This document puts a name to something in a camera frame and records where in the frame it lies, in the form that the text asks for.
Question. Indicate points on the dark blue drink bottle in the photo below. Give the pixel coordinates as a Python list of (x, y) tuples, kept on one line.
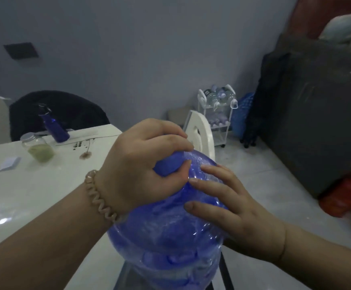
[(54, 126)]

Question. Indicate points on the blue mesh basket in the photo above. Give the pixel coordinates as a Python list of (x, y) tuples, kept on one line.
[(242, 114)]

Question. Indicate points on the person's left hand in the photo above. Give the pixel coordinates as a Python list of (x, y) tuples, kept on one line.
[(133, 169)]

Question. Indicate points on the dark grey sofa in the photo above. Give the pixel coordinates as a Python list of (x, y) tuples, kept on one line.
[(320, 111)]

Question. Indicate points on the person's right hand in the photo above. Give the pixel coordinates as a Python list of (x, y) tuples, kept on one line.
[(248, 220)]

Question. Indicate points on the person's right middle finger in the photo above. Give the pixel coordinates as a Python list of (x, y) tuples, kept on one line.
[(220, 175)]

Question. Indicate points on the white notepad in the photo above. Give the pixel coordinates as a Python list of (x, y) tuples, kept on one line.
[(10, 164)]

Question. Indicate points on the person's right thumb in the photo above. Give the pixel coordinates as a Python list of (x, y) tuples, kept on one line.
[(204, 209)]

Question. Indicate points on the red cloth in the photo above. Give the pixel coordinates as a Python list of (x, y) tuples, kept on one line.
[(314, 15)]

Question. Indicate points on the group of clear plastic bottles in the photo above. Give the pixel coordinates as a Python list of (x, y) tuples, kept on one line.
[(220, 95)]

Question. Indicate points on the white trolley rack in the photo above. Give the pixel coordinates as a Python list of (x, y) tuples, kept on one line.
[(220, 129)]

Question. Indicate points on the person's left middle finger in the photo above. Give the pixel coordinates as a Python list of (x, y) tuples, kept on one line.
[(169, 126)]

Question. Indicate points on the white pillow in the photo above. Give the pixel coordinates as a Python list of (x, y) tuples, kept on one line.
[(347, 28)]

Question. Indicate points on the beige coil wrist band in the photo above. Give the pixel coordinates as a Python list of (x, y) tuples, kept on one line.
[(98, 197)]

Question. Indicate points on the dark wall plate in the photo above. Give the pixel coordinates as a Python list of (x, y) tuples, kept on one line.
[(21, 50)]

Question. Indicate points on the black hanging garment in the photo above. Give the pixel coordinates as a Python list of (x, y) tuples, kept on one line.
[(266, 99)]

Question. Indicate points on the red plastic bag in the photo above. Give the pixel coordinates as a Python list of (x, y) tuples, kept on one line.
[(347, 193)]

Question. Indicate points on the glass jar with green powder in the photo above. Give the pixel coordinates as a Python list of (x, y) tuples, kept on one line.
[(41, 149)]

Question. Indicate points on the brown cardboard box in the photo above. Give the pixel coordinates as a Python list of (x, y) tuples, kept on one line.
[(178, 117)]

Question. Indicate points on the white paper sheet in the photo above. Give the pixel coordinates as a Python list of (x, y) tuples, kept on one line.
[(81, 137)]

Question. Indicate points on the large blue water jug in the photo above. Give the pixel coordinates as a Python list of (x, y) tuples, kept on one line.
[(163, 238)]

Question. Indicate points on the person's right forearm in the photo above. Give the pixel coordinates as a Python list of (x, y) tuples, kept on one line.
[(323, 262)]

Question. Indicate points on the white plastic chair with handhole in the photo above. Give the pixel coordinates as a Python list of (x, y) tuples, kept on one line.
[(202, 132)]

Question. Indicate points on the blue jug cap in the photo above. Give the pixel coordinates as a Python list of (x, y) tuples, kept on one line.
[(169, 164)]

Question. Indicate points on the person's left forearm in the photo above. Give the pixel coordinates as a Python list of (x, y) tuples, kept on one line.
[(42, 238)]

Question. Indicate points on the black jacket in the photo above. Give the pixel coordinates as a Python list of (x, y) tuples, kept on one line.
[(72, 114)]

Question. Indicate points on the person's left thumb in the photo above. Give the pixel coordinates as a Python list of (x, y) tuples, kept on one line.
[(178, 176)]

